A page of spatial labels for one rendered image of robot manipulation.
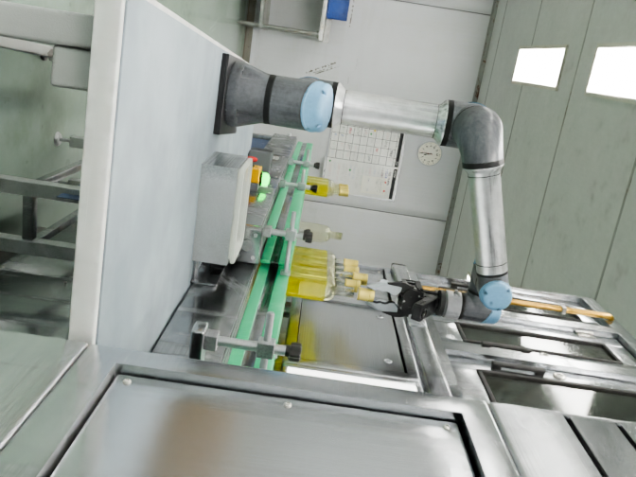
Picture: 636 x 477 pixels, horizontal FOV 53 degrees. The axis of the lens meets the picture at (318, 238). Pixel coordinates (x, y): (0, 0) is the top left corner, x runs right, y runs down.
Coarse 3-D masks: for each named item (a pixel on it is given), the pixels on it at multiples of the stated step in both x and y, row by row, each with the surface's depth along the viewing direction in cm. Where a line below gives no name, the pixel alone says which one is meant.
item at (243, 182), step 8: (248, 160) 145; (240, 168) 139; (248, 168) 151; (240, 176) 136; (248, 176) 152; (240, 184) 136; (248, 184) 152; (240, 192) 136; (248, 192) 153; (240, 200) 137; (240, 208) 154; (240, 216) 155; (232, 224) 139; (240, 224) 155; (232, 232) 140; (240, 232) 156; (232, 240) 139; (240, 240) 156; (232, 248) 140; (240, 248) 154; (232, 256) 141
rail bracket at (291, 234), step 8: (264, 232) 158; (272, 232) 159; (280, 232) 159; (288, 232) 158; (296, 232) 160; (288, 240) 160; (288, 248) 160; (288, 256) 161; (288, 264) 162; (280, 272) 162; (288, 272) 162
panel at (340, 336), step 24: (312, 312) 185; (336, 312) 187; (360, 312) 190; (288, 336) 166; (312, 336) 169; (336, 336) 172; (360, 336) 174; (384, 336) 176; (408, 336) 178; (288, 360) 153; (312, 360) 155; (336, 360) 158; (360, 360) 160; (384, 360) 162; (408, 360) 163
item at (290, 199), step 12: (300, 144) 321; (312, 144) 328; (300, 156) 287; (288, 168) 252; (300, 168) 256; (288, 180) 230; (300, 180) 234; (288, 192) 213; (300, 192) 214; (276, 204) 193; (288, 204) 196; (300, 204) 197; (276, 216) 180; (288, 216) 182; (276, 228) 169
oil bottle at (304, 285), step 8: (296, 272) 170; (288, 280) 166; (296, 280) 166; (304, 280) 166; (312, 280) 166; (320, 280) 167; (328, 280) 168; (288, 288) 167; (296, 288) 167; (304, 288) 167; (312, 288) 167; (320, 288) 167; (328, 288) 167; (336, 288) 168; (296, 296) 168; (304, 296) 167; (312, 296) 167; (320, 296) 167; (328, 296) 167
